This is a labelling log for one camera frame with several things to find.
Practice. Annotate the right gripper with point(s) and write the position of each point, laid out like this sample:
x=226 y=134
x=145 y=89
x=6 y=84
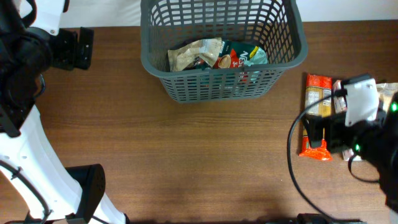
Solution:
x=328 y=134

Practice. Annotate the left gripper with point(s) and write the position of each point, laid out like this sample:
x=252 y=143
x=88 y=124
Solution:
x=83 y=48

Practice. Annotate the orange spaghetti packet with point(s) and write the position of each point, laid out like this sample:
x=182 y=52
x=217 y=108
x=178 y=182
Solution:
x=317 y=87

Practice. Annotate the tissue multipack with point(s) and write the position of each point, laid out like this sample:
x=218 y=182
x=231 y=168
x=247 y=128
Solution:
x=340 y=106

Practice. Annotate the beige bag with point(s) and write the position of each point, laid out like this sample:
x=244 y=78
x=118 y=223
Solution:
x=385 y=92

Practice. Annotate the mint green snack packet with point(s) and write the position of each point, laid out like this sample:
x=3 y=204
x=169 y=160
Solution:
x=258 y=57

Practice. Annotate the beige paper pouch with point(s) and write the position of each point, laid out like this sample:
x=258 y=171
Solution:
x=204 y=50

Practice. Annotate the green coffee sachet bag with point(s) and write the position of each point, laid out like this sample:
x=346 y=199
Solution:
x=232 y=55

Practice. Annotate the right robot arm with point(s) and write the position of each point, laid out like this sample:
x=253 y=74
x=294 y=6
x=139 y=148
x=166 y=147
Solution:
x=373 y=141

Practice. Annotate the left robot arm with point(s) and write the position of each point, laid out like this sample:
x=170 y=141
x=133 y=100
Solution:
x=31 y=43

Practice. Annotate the grey plastic basket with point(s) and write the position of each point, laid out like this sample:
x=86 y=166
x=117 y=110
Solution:
x=274 y=26

